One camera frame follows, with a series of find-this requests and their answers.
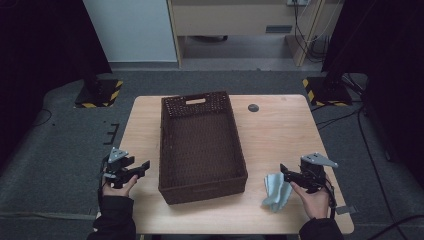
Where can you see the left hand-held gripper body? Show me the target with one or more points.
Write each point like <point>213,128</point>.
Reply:
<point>116,155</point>

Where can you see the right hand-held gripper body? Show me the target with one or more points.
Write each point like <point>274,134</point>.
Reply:
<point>313,173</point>

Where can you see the light blue cloth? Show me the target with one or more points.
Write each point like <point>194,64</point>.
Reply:
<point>276,196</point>

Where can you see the brown woven basket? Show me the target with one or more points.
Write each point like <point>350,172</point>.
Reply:
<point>200,146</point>

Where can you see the person's right hand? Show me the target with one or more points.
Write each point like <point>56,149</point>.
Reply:
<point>316,203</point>

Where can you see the person's left hand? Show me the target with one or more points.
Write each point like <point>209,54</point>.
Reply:
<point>116,192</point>

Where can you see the black floor tape marks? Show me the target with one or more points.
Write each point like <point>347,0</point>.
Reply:
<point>113,133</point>

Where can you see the striped black stand base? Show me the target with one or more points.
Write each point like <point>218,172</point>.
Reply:
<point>328,93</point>
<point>100,95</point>

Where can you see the grey round table grommet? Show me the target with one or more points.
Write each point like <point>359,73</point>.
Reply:
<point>253,107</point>

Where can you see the white panel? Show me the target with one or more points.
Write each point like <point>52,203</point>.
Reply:
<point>133,30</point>

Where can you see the black curtain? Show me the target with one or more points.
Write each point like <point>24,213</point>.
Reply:
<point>393,50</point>
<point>33,50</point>

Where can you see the beige wooden desk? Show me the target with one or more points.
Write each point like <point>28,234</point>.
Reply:
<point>233,18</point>

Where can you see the white wall socket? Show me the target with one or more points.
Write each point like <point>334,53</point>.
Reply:
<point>297,2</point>

